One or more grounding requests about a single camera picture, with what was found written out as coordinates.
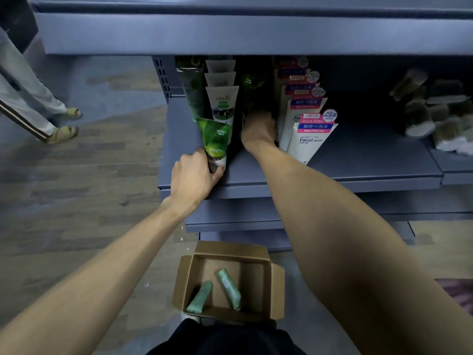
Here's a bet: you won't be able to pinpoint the pale green tube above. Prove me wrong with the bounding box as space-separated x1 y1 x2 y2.
216 268 242 312
186 280 214 315

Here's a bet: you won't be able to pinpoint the open brown cardboard box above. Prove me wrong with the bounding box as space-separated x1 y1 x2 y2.
171 240 285 324

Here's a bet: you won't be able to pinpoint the blue metal shelf board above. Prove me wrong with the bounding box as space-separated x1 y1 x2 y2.
185 190 473 234
158 95 444 201
28 0 473 56
421 137 473 186

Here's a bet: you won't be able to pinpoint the person's right hand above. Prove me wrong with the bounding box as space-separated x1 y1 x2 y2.
241 111 278 154

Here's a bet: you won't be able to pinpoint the person's dark shorts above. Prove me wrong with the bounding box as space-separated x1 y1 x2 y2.
146 317 308 355

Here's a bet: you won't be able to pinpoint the dark green tube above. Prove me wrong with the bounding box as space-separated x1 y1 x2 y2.
176 57 206 123

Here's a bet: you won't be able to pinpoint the row of white pink-labelled tubes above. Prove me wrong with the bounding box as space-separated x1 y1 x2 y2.
273 56 339 166

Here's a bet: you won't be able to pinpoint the bright green leaf-print tube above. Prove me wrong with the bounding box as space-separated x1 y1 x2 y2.
195 117 232 174

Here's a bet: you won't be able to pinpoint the perforated blue shelf back panel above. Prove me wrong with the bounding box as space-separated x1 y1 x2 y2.
152 55 185 105

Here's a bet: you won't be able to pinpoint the person's right forearm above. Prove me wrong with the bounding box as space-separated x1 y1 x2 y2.
245 142 473 355

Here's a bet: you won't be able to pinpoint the person's left forearm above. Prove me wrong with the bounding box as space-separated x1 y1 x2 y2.
0 201 203 355

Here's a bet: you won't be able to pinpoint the white tube with green label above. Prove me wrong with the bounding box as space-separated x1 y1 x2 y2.
205 72 237 88
205 86 239 126
205 59 236 74

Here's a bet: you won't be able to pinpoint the pile of bristle brushes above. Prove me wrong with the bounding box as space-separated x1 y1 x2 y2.
389 67 473 156

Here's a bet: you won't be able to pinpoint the person's left hand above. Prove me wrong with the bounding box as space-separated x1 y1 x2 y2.
164 149 225 215

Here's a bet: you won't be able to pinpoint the dark green bottle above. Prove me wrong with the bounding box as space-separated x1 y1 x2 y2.
239 70 267 124

